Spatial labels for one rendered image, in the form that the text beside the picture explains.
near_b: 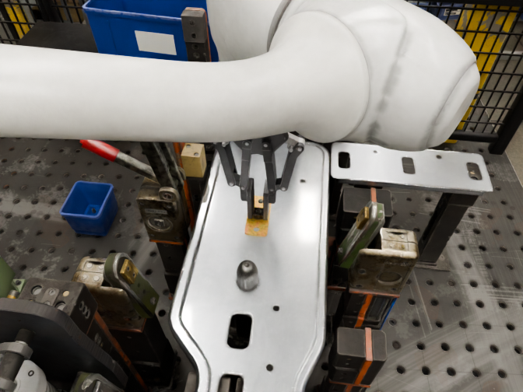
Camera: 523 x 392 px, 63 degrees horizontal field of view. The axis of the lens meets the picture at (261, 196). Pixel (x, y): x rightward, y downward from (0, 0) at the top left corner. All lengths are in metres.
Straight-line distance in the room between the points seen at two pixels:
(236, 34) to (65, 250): 0.82
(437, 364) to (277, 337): 0.45
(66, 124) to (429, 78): 0.24
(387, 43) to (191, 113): 0.15
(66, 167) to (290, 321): 0.90
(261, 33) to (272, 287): 0.38
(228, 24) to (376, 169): 0.47
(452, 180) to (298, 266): 0.34
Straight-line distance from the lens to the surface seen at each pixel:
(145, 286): 0.63
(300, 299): 0.64
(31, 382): 0.54
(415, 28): 0.35
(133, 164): 0.68
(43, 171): 1.35
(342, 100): 0.32
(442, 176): 0.85
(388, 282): 0.72
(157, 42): 0.97
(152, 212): 0.73
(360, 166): 0.82
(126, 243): 1.10
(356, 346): 0.63
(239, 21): 0.43
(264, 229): 0.70
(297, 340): 0.61
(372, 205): 0.60
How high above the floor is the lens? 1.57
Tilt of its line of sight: 49 degrees down
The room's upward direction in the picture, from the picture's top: straight up
